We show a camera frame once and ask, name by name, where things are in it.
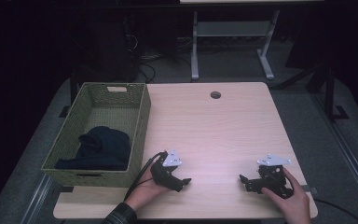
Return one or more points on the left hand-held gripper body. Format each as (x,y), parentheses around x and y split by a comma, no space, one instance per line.
(163,174)

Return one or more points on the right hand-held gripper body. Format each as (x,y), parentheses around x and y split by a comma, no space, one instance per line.
(270,179)

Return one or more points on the dark navy cloth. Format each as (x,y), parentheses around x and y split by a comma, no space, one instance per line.
(105,149)

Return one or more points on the green woven basket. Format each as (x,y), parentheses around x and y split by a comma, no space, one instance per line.
(104,109)

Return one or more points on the person's left hand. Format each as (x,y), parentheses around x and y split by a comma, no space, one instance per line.
(144,191)

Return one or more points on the person's right hand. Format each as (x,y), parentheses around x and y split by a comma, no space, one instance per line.
(292,202)

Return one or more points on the black metal stand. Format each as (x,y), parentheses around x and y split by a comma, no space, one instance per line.
(330,93)

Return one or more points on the grey table edge bracket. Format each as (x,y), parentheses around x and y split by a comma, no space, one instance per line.
(310,189)

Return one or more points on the metal floor rail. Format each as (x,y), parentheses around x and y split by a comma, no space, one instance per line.
(35,202)
(348,149)

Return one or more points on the white metal frame desk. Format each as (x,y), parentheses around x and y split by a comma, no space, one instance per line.
(233,28)

